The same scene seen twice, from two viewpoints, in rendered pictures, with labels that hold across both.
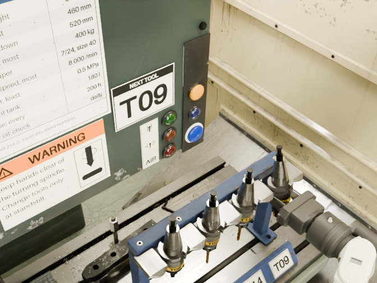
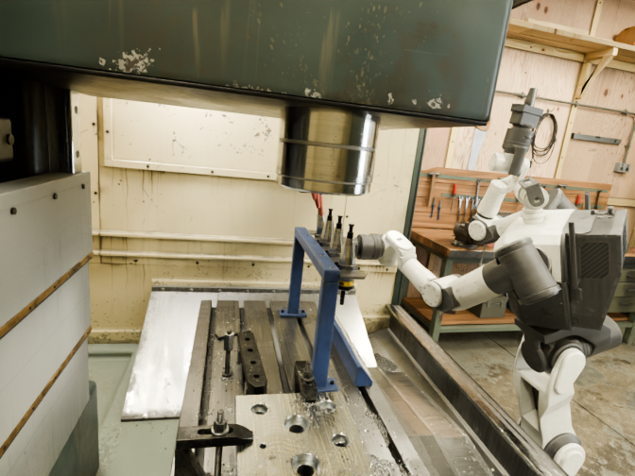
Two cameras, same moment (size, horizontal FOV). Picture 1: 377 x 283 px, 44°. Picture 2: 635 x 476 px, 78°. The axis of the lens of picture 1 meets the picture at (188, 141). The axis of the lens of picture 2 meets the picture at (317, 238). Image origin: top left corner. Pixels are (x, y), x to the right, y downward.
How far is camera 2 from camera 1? 1.11 m
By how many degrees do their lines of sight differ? 61
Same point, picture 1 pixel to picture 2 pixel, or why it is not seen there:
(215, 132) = (161, 303)
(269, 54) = (206, 200)
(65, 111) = not seen: hidden behind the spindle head
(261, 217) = (297, 293)
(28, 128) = not seen: hidden behind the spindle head
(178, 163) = (148, 344)
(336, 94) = (274, 205)
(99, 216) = (104, 444)
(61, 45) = not seen: outside the picture
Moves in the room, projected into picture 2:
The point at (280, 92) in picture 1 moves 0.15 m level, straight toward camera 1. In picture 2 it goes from (223, 229) to (246, 237)
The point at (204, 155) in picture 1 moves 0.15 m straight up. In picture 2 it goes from (169, 324) to (170, 287)
